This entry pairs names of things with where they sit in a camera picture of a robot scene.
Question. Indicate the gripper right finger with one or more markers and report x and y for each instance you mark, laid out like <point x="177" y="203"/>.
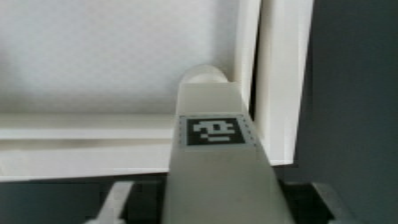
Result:
<point x="339" y="209"/>

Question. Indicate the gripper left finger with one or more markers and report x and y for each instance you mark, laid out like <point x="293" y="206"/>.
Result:
<point x="110" y="214"/>

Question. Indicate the white desk leg with tag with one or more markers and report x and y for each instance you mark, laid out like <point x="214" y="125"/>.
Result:
<point x="223" y="188"/>

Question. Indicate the white desk top tray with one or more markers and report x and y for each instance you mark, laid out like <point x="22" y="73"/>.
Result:
<point x="95" y="54"/>

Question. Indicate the white right fence bar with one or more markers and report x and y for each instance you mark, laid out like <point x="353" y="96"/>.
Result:
<point x="284" y="42"/>

